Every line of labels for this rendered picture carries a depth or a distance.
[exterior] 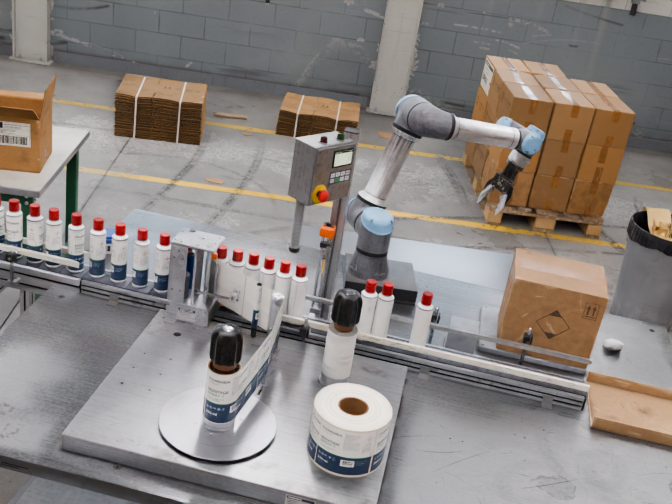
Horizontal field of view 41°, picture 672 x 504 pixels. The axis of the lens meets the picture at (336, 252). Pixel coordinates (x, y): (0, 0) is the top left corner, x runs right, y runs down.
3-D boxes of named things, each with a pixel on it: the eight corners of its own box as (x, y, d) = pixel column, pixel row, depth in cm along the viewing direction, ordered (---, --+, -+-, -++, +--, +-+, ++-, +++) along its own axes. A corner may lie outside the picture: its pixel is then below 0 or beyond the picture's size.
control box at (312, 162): (287, 195, 273) (294, 137, 265) (327, 186, 284) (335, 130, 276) (309, 208, 267) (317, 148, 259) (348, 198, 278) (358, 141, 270)
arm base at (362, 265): (343, 275, 317) (348, 249, 313) (351, 260, 331) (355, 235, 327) (384, 284, 315) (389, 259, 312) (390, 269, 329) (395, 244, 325)
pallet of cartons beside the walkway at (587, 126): (601, 239, 615) (639, 116, 576) (483, 224, 608) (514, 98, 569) (559, 175, 722) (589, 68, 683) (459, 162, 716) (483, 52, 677)
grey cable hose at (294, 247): (287, 252, 286) (295, 192, 276) (289, 247, 289) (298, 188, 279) (297, 254, 285) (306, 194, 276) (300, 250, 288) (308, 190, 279)
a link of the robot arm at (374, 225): (361, 253, 312) (368, 218, 307) (350, 238, 324) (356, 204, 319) (393, 254, 316) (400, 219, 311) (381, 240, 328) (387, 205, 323)
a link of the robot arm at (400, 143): (348, 234, 321) (417, 97, 307) (337, 218, 334) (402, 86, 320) (376, 244, 326) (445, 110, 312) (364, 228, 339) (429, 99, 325)
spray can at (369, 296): (352, 339, 281) (362, 282, 272) (354, 331, 286) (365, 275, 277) (368, 343, 280) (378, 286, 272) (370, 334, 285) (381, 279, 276)
